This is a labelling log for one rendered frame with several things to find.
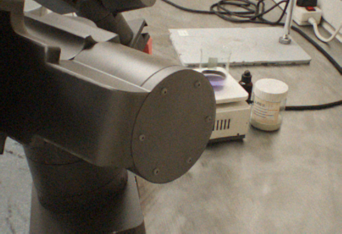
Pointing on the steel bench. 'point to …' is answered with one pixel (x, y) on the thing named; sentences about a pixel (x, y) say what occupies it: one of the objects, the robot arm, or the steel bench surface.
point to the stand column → (290, 12)
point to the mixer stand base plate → (238, 46)
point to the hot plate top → (231, 92)
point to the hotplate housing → (230, 121)
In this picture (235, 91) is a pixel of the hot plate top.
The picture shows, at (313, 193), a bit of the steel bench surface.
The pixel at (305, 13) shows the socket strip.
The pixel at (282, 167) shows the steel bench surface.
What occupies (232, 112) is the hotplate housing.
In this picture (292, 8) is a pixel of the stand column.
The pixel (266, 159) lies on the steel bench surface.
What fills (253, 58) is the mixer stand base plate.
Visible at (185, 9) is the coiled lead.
